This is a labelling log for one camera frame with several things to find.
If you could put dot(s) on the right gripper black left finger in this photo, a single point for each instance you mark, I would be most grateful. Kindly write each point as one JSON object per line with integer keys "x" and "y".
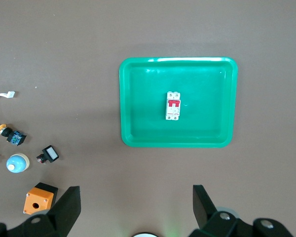
{"x": 56, "y": 217}

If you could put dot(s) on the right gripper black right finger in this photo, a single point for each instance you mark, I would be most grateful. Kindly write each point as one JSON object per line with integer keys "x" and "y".
{"x": 207, "y": 217}

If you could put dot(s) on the black square push-button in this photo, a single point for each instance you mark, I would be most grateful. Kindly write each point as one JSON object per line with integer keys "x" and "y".
{"x": 50, "y": 153}

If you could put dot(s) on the orange mushroom push-button switch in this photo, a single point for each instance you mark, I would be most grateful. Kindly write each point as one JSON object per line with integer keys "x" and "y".
{"x": 14, "y": 138}

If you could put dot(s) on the green plastic tray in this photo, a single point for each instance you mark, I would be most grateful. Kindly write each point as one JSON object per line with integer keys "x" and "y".
{"x": 150, "y": 123}

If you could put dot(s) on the white breaker with red switch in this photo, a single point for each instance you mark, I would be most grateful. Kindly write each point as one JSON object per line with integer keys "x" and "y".
{"x": 172, "y": 113}

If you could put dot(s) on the orange button box black base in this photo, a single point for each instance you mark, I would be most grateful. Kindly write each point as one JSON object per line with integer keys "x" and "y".
{"x": 37, "y": 197}

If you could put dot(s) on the blue dome buzzer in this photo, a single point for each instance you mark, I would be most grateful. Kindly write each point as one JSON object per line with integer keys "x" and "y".
{"x": 16, "y": 164}

